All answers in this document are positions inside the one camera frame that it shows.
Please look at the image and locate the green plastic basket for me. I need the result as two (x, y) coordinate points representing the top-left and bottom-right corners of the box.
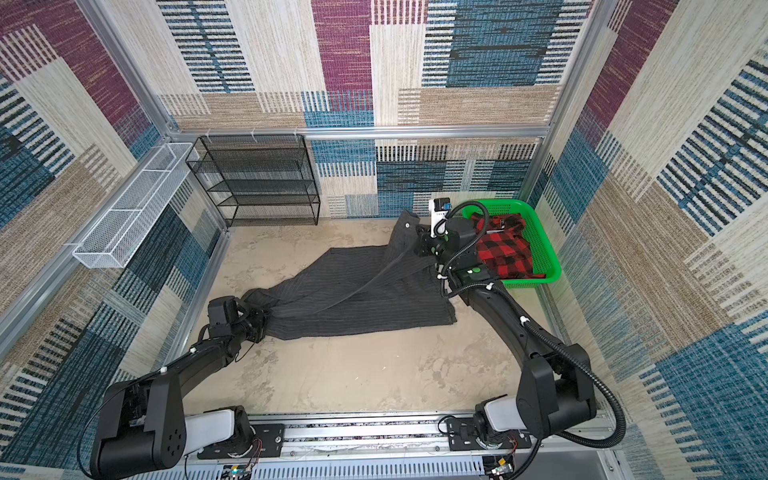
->
(461, 199), (561, 289)

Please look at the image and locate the dark grey striped shirt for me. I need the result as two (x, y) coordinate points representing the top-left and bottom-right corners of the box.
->
(242, 210), (457, 340)

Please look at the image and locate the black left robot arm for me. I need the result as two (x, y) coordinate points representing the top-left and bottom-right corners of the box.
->
(81, 296), (267, 479)

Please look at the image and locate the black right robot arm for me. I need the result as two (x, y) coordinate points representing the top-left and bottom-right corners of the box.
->
(421, 217), (602, 448)

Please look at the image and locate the red black plaid shirt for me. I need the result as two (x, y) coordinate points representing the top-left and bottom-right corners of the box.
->
(476, 214), (545, 280)

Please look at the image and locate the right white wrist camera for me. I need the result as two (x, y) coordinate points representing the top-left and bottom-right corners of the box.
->
(429, 197), (452, 238)

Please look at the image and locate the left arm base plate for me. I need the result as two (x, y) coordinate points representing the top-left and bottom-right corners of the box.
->
(197, 424), (285, 460)

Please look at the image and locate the white wire mesh tray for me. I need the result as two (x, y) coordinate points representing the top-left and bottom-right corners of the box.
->
(73, 143), (192, 269)

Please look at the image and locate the black wire shelf rack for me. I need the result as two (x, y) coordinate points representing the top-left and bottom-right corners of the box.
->
(187, 134), (321, 228)

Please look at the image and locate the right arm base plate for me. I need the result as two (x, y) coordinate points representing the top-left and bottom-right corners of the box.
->
(437, 415), (532, 451)

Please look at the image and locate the black corrugated cable conduit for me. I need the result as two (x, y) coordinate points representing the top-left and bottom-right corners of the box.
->
(434, 200), (628, 480)

